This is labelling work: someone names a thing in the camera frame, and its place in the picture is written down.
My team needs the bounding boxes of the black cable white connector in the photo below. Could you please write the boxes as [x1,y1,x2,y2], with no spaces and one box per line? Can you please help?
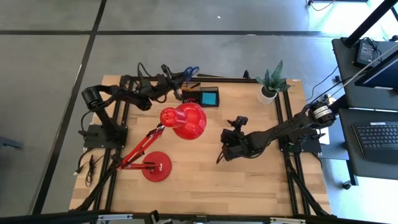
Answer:
[73,148,94,177]

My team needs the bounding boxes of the red desk lamp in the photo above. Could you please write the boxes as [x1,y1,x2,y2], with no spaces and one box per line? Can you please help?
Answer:
[116,102,208,183]

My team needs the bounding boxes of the grey floor object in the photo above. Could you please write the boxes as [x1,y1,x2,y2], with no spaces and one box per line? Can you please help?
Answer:
[0,135,25,151]

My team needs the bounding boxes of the green plant in white pot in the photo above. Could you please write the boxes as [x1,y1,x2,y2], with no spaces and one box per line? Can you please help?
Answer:
[255,60,292,106]

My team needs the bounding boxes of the cable with black plug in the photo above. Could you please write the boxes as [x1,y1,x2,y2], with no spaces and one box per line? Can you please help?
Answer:
[307,0,337,12]

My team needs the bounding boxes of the black desk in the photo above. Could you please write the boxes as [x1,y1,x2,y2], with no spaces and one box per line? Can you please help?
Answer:
[338,107,398,182]
[331,36,398,110]

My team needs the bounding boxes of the black cable bundle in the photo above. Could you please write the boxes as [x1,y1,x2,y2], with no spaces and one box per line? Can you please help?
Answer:
[84,154,96,188]

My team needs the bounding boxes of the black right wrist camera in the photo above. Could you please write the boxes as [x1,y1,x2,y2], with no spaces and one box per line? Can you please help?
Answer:
[234,115,249,129]

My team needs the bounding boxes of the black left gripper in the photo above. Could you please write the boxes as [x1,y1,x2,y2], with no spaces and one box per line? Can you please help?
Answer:
[146,71,190,101]

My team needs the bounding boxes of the black rig bar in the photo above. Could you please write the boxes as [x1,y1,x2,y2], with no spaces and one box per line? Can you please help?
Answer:
[0,210,398,224]

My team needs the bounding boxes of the black monitor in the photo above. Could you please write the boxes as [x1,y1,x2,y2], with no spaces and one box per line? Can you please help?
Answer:
[354,51,398,91]

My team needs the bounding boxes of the silver bracket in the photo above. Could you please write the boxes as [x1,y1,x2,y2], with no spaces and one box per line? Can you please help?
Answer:
[269,217,307,224]
[97,213,134,222]

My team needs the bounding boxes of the black mesh desk organizer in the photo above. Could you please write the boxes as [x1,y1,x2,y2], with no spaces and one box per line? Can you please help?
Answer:
[180,82,220,108]

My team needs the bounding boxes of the blue-handled scissors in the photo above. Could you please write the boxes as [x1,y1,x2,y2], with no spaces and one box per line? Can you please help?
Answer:
[182,65,201,91]

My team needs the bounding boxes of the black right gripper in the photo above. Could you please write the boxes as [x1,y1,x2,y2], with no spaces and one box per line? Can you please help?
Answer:
[216,128,251,163]

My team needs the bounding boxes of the white paper sheet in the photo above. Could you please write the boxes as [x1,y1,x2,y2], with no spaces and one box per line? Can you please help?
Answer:
[317,124,331,146]

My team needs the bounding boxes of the white power strip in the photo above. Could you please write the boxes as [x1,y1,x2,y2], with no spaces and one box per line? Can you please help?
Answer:
[322,92,337,106]

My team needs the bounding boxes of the black keyboard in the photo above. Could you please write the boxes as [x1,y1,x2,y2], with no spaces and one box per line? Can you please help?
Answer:
[352,121,398,165]

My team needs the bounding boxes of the blue sticky note pad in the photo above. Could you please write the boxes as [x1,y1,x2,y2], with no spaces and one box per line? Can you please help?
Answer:
[201,91,218,106]

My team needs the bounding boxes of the black diagonal pole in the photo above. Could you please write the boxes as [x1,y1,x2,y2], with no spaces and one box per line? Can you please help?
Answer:
[343,0,398,48]

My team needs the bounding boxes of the black power adapter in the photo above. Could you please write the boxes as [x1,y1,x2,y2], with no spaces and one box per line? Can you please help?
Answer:
[355,39,379,68]

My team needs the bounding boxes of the black aluminium table frame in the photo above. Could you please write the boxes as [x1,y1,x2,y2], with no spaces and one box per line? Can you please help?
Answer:
[73,70,336,218]

